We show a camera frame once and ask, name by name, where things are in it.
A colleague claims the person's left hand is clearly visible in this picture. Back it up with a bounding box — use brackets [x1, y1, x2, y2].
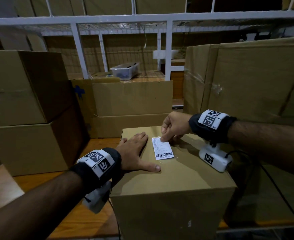
[116, 132, 161, 173]

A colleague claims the person's right hand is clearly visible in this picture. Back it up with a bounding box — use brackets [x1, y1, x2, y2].
[161, 111, 195, 143]

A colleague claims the white barcode label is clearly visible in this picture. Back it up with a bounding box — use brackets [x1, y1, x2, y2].
[151, 136, 174, 161]

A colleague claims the small brown cardboard box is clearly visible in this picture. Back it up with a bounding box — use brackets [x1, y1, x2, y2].
[109, 126, 238, 240]

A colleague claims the person's left forearm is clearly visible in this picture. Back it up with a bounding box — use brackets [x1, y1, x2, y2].
[0, 170, 87, 240]

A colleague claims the person's right forearm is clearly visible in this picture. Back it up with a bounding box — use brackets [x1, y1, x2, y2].
[227, 120, 294, 180]

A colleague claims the open cardboard box blue mark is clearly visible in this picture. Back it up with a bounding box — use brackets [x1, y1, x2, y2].
[71, 77, 174, 139]

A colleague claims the clear plastic container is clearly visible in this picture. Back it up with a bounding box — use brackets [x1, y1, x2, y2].
[109, 62, 140, 81]

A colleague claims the small white box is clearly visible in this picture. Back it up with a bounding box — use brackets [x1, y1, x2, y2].
[153, 49, 179, 60]

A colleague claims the white metal shelf rack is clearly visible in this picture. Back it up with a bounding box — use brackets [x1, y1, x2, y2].
[0, 0, 294, 81]

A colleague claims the large taped cardboard box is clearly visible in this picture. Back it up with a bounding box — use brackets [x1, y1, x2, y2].
[183, 36, 294, 128]

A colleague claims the flat cardboard sheet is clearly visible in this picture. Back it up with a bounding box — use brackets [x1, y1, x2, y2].
[0, 163, 25, 218]

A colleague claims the black right wrist strap with markers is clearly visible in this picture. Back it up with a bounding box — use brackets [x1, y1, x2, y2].
[189, 109, 237, 145]

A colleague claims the black wrist strap with markers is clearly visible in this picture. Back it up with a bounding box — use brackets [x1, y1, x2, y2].
[71, 147, 122, 194]
[189, 109, 237, 145]

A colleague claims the black left wrist strap with markers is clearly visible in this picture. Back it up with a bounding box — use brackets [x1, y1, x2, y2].
[71, 147, 122, 194]

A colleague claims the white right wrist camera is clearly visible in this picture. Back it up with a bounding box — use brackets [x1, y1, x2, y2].
[199, 143, 234, 173]

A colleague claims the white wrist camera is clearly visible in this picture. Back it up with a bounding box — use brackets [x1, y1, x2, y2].
[82, 180, 112, 214]
[199, 143, 234, 173]

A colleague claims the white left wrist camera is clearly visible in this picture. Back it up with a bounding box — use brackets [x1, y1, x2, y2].
[82, 180, 112, 214]

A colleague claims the black left camera cable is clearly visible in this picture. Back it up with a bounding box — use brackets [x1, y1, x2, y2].
[108, 197, 122, 240]

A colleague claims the black camera cable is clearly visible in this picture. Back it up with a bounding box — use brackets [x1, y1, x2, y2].
[108, 197, 122, 240]
[225, 150, 294, 229]

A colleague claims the white hanging cord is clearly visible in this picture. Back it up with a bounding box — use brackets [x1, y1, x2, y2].
[140, 24, 148, 51]

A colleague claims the black right camera cable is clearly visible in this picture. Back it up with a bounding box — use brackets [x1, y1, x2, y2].
[225, 150, 294, 229]

